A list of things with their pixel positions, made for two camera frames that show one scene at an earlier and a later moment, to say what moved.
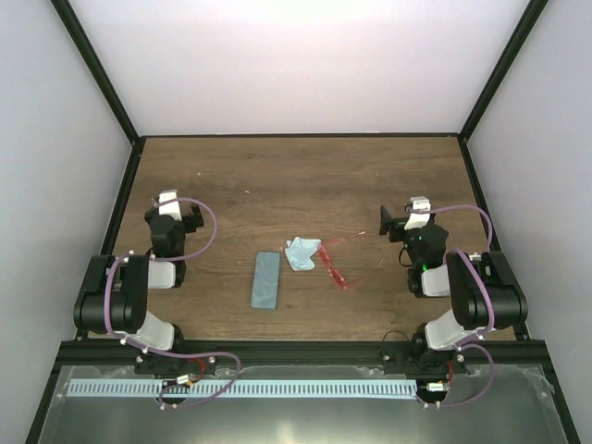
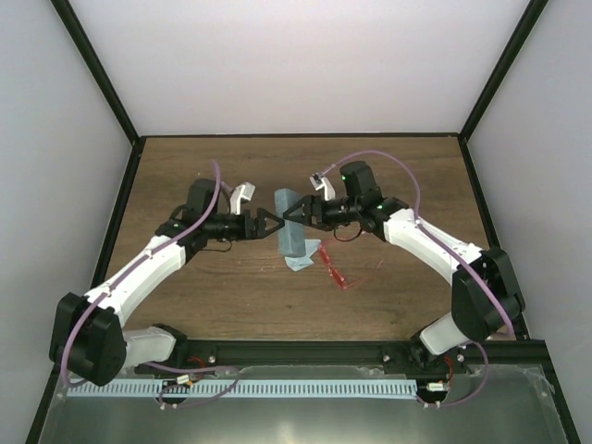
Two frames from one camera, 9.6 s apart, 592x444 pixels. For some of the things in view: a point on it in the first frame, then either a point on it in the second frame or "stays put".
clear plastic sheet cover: [495, 406] stays put
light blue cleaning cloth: [299, 252] stays put
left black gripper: [197, 214] -> [260, 230]
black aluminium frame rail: [303, 352] stays put
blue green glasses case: [266, 280] -> [291, 233]
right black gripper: [388, 222] -> [311, 202]
